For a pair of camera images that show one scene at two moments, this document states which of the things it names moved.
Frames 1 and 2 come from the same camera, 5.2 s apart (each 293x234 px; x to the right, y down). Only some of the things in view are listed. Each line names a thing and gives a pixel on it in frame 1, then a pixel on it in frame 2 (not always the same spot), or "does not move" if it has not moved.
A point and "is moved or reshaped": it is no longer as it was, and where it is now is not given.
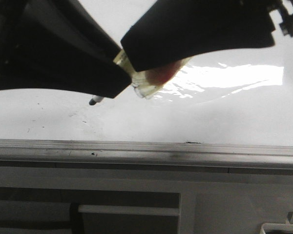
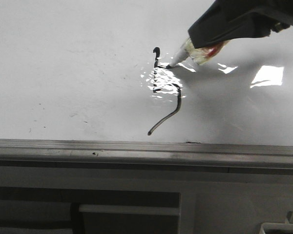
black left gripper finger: (174, 30) → (227, 20)
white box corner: (267, 225) does not move
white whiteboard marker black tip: (147, 83) is moved or reshaped
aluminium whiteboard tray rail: (271, 157) does not move
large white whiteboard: (250, 97) does not move
